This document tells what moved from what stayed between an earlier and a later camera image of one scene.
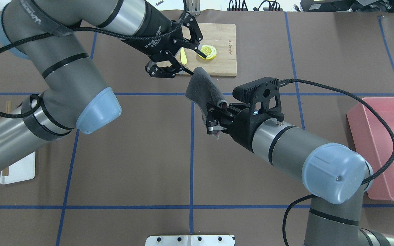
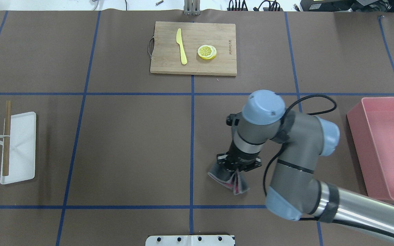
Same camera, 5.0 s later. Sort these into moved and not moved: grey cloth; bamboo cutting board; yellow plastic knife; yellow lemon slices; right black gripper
Moved: right black gripper; grey cloth
Not moved: yellow plastic knife; yellow lemon slices; bamboo cutting board
